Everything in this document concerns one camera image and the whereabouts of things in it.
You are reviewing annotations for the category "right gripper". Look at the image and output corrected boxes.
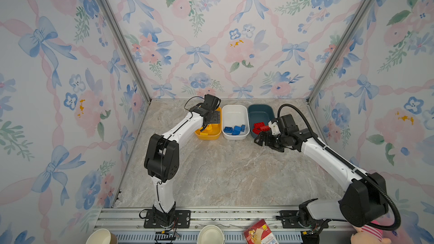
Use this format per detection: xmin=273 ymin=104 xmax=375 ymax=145
xmin=253 ymin=131 xmax=287 ymax=151

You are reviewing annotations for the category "yellow plastic bin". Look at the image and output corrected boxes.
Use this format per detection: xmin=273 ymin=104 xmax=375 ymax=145
xmin=195 ymin=108 xmax=222 ymax=141

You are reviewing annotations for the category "white plastic bin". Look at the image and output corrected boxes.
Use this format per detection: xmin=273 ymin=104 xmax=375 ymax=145
xmin=222 ymin=105 xmax=250 ymax=140

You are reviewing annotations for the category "blue lego brick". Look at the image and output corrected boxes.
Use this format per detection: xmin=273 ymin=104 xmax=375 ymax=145
xmin=223 ymin=127 xmax=234 ymax=134
xmin=232 ymin=126 xmax=242 ymax=136

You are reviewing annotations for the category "dark teal plastic bin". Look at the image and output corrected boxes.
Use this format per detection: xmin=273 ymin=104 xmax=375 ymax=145
xmin=248 ymin=104 xmax=275 ymax=138

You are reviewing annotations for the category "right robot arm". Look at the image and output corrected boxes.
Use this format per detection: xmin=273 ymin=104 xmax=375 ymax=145
xmin=254 ymin=129 xmax=402 ymax=231

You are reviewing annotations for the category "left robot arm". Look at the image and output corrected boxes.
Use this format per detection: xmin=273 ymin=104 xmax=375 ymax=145
xmin=144 ymin=99 xmax=221 ymax=228

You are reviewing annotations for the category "red snack box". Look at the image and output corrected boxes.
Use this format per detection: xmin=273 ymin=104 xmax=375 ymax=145
xmin=243 ymin=219 xmax=279 ymax=244

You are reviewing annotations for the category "white paper cup centre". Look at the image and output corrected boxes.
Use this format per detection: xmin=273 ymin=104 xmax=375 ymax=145
xmin=197 ymin=225 xmax=225 ymax=244

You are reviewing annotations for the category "pink plush toy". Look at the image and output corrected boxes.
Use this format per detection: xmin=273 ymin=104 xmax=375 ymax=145
xmin=350 ymin=225 xmax=392 ymax=244

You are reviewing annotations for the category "paper cup left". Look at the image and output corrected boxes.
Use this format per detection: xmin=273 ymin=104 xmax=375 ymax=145
xmin=86 ymin=228 xmax=118 ymax=244

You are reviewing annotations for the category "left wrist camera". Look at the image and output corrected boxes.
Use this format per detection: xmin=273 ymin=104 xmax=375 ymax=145
xmin=201 ymin=94 xmax=221 ymax=111

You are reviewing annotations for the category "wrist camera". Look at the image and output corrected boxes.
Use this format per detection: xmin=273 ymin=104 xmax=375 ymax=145
xmin=268 ymin=114 xmax=299 ymax=136
xmin=201 ymin=94 xmax=221 ymax=111

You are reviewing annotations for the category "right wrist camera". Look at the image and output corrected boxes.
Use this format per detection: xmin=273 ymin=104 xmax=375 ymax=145
xmin=268 ymin=114 xmax=299 ymax=136

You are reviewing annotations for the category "black corrugated cable right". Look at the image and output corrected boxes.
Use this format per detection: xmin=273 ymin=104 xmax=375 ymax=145
xmin=277 ymin=103 xmax=401 ymax=231

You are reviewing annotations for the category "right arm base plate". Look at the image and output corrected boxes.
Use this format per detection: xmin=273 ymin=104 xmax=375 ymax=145
xmin=276 ymin=210 xmax=328 ymax=230

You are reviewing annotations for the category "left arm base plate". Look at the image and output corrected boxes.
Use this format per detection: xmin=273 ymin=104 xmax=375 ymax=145
xmin=143 ymin=209 xmax=191 ymax=229

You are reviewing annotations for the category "aluminium rail frame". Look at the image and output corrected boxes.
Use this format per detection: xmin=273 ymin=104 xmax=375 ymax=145
xmin=95 ymin=206 xmax=354 ymax=244

